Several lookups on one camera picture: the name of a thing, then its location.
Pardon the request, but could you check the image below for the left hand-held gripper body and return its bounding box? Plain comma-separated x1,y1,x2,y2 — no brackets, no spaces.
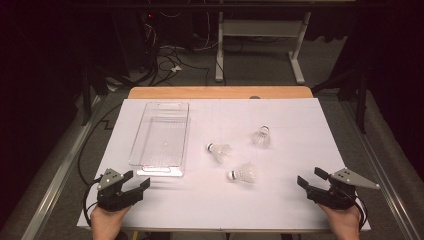
96,168,144,213

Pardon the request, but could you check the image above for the white board sheet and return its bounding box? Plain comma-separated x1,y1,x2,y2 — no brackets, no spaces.
76,97,372,233

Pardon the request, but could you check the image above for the left hand-held gripper cable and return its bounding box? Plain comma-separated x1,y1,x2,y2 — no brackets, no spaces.
81,176,103,228

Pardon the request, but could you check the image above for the person's right hand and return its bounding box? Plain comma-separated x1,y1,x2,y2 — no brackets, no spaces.
318,203,363,240

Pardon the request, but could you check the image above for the white shuttlecock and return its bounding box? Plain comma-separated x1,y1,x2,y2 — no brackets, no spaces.
206,142,232,165
227,162,256,184
252,125,271,149

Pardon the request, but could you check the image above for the white metal desk frame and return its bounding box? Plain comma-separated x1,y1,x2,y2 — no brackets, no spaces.
214,11,313,85

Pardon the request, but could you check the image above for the dark curtain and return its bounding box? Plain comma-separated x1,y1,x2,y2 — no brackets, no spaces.
0,0,84,214
346,0,424,181

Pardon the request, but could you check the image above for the dark equipment box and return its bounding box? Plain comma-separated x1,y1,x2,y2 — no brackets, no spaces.
111,11,160,76

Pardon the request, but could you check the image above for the black metal stand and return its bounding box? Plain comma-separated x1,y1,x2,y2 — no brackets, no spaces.
311,63,372,135
79,63,111,127

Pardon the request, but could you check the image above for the aluminium floor rail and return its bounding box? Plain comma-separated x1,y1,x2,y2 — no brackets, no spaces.
19,94,102,240
339,99,421,240

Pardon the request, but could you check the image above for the right hand-held gripper cable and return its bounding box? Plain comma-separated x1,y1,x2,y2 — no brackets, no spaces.
346,191,369,232

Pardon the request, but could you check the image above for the long black floor cable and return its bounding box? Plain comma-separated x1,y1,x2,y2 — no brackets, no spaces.
77,103,123,188

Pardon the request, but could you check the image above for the wooden table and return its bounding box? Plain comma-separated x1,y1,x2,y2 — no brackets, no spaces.
87,85,362,234

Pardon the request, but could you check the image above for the tangle of floor cables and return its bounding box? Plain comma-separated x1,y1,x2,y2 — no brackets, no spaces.
129,13,228,88

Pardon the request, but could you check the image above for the hand-held gripper cable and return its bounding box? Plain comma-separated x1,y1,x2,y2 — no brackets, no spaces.
81,176,103,228
346,191,369,232

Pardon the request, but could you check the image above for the person's left hand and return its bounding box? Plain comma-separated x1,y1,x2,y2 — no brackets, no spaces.
90,204,133,240

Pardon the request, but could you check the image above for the clear plastic container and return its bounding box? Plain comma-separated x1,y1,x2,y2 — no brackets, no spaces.
128,101,191,178

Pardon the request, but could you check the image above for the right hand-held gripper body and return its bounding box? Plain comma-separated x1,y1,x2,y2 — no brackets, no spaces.
308,167,381,211

